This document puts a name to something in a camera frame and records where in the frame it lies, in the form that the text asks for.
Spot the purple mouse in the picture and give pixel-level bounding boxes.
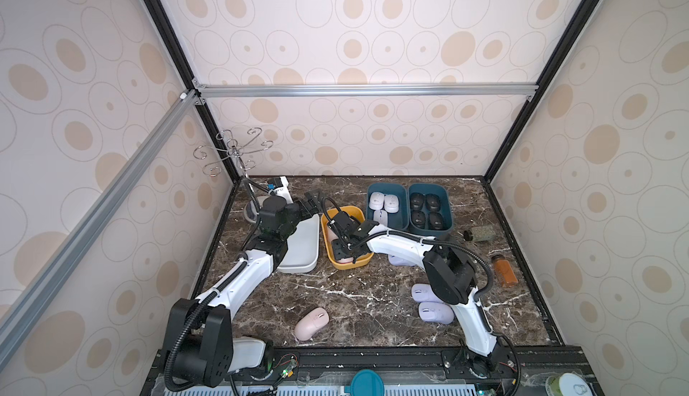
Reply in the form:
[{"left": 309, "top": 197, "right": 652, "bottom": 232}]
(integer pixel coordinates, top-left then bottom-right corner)
[
  {"left": 412, "top": 284, "right": 443, "bottom": 304},
  {"left": 389, "top": 255, "right": 414, "bottom": 267},
  {"left": 418, "top": 302, "right": 455, "bottom": 325}
]

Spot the left teal storage box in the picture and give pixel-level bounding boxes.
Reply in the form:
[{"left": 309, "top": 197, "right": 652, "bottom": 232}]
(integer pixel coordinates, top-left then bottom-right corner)
[{"left": 365, "top": 182, "right": 410, "bottom": 230}]

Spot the metal wire hook stand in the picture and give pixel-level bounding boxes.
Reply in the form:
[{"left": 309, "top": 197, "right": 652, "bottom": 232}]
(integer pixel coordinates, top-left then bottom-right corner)
[{"left": 193, "top": 127, "right": 274, "bottom": 224}]

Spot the white mouse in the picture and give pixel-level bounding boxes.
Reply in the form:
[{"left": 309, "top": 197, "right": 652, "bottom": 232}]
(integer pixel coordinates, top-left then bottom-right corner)
[
  {"left": 368, "top": 191, "right": 385, "bottom": 211},
  {"left": 372, "top": 209, "right": 389, "bottom": 227},
  {"left": 383, "top": 194, "right": 400, "bottom": 214}
]

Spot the black mouse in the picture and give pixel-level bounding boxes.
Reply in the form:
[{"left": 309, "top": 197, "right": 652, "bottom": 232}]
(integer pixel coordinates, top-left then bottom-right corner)
[
  {"left": 409, "top": 192, "right": 425, "bottom": 211},
  {"left": 428, "top": 212, "right": 445, "bottom": 231},
  {"left": 425, "top": 194, "right": 441, "bottom": 213},
  {"left": 411, "top": 210, "right": 427, "bottom": 229}
]

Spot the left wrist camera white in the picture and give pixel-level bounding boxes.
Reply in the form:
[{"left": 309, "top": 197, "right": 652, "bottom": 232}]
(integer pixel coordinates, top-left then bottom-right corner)
[{"left": 267, "top": 176, "right": 294, "bottom": 204}]

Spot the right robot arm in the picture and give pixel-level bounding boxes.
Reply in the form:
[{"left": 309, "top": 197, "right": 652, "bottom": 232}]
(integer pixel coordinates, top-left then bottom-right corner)
[{"left": 325, "top": 210, "right": 516, "bottom": 374}]

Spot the right teal storage box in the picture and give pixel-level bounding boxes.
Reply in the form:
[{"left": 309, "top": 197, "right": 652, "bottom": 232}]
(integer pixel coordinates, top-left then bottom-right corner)
[{"left": 407, "top": 183, "right": 454, "bottom": 237}]

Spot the glass jar of green herbs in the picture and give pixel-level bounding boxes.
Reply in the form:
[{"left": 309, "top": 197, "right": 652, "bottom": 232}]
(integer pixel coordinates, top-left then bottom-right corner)
[{"left": 463, "top": 225, "right": 497, "bottom": 243}]

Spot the teal storage box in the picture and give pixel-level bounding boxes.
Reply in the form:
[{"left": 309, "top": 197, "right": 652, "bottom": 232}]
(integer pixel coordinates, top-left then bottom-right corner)
[
  {"left": 365, "top": 182, "right": 410, "bottom": 230},
  {"left": 407, "top": 183, "right": 454, "bottom": 237}
]

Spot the horizontal aluminium frame bar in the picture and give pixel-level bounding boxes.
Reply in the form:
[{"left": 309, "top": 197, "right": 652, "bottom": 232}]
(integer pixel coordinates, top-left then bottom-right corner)
[{"left": 198, "top": 82, "right": 538, "bottom": 98}]

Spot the purple mouse lower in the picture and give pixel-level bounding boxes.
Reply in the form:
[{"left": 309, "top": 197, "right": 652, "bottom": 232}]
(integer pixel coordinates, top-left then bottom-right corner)
[{"left": 418, "top": 302, "right": 455, "bottom": 325}]

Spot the white storage box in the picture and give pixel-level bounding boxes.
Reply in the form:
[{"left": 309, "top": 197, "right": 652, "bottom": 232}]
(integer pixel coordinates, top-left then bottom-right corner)
[{"left": 276, "top": 215, "right": 320, "bottom": 274}]

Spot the left diagonal aluminium bar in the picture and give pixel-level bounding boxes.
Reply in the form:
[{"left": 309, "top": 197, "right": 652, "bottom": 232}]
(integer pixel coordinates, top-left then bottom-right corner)
[{"left": 1, "top": 89, "right": 200, "bottom": 368}]

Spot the teal round lid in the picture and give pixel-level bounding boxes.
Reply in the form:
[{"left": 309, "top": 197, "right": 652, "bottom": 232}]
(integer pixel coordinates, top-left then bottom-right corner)
[{"left": 344, "top": 369, "right": 385, "bottom": 396}]

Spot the purple mouse upper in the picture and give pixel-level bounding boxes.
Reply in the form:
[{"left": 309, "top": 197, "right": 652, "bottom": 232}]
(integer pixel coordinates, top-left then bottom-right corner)
[{"left": 389, "top": 255, "right": 414, "bottom": 267}]

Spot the orange spice jar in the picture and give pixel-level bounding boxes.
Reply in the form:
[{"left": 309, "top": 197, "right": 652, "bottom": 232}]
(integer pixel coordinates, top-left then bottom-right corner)
[{"left": 491, "top": 254, "right": 519, "bottom": 288}]

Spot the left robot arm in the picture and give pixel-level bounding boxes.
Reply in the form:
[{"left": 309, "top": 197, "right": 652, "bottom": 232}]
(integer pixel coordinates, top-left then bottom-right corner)
[{"left": 161, "top": 191, "right": 322, "bottom": 392}]

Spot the purple mouse middle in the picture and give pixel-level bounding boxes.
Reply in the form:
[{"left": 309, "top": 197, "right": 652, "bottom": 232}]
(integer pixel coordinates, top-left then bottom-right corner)
[{"left": 412, "top": 284, "right": 443, "bottom": 304}]

